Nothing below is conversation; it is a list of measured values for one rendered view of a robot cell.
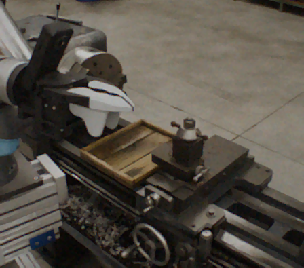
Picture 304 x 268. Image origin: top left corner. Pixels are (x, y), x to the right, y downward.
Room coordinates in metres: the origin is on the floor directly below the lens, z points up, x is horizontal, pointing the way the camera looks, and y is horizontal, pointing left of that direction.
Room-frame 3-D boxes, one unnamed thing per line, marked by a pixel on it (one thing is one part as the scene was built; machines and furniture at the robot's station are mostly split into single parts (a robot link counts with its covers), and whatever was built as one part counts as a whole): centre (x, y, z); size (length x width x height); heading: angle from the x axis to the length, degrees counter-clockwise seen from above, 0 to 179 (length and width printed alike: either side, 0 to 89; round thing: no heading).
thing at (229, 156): (1.24, -0.16, 0.95); 0.43 x 0.17 x 0.05; 137
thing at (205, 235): (0.98, -0.16, 0.84); 0.04 x 0.04 x 0.10; 47
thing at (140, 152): (1.47, 0.06, 0.89); 0.36 x 0.30 x 0.04; 137
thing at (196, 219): (1.22, -0.20, 0.90); 0.47 x 0.30 x 0.06; 137
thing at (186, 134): (1.20, -0.11, 1.13); 0.08 x 0.08 x 0.03
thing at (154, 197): (1.06, 0.01, 0.95); 0.07 x 0.04 x 0.04; 137
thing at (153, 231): (1.07, -0.04, 0.75); 0.27 x 0.10 x 0.23; 47
